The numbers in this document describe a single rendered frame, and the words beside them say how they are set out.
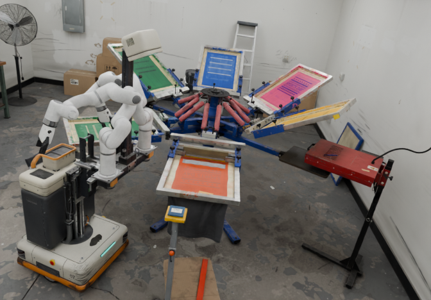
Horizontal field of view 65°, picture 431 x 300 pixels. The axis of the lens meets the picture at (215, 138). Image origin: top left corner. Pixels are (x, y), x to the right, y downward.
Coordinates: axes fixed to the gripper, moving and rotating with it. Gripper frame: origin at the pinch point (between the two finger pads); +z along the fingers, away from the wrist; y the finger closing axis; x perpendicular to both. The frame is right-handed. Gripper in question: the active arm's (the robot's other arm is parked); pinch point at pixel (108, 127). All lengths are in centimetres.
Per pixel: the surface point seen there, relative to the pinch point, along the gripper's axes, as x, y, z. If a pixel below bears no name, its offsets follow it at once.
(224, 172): -31, -72, 57
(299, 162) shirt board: -91, -117, 83
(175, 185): 8, -52, 44
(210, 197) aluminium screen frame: 10, -82, 49
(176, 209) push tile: 33, -69, 42
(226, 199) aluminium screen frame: 7, -91, 52
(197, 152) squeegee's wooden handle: -39, -47, 43
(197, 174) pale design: -15, -57, 49
